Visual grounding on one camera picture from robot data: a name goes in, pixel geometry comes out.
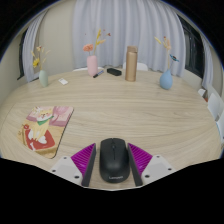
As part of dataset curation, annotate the narrow white curtain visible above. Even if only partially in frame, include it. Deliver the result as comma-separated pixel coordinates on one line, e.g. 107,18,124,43
21,13,51,83
199,34,214,89

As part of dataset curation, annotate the white remote control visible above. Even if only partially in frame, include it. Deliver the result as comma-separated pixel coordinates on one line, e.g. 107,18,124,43
57,77,69,86

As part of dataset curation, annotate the black computer mouse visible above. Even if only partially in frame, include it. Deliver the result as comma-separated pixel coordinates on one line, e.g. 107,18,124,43
99,137,131,184

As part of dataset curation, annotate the pink vase with orange flowers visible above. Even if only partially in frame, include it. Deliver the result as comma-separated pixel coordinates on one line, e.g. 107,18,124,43
82,28,112,78

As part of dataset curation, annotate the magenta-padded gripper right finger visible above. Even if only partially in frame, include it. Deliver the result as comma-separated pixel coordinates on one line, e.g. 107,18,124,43
127,142,177,187

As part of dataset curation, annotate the cartoon-print mouse pad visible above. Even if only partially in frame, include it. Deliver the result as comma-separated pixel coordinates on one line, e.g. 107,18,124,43
17,105,75,160

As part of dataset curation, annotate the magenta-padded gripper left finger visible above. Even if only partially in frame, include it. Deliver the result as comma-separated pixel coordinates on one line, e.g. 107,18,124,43
49,142,97,188

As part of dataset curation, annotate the wide white curtain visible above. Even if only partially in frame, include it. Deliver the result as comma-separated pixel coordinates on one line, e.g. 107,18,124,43
71,0,187,78

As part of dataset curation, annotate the white chair back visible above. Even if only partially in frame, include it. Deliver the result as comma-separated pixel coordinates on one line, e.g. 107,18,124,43
122,61,149,72
72,66,105,72

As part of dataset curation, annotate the copper insulated bottle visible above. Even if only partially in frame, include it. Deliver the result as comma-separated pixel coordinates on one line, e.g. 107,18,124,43
124,45,139,83

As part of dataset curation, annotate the green vase with yellow flowers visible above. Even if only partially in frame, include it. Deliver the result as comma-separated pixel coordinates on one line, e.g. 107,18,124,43
30,45,52,88

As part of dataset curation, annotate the dark marker pen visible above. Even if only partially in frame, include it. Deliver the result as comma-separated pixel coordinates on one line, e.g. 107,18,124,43
92,69,105,79

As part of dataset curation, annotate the black rectangular case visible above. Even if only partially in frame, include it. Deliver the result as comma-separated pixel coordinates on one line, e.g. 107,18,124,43
106,67,123,77

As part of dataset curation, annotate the blue vase with dried flowers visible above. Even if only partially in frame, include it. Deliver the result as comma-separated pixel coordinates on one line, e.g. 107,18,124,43
153,35,180,91

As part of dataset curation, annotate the dark window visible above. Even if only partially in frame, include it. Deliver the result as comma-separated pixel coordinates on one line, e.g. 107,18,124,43
178,16,204,79
17,29,28,80

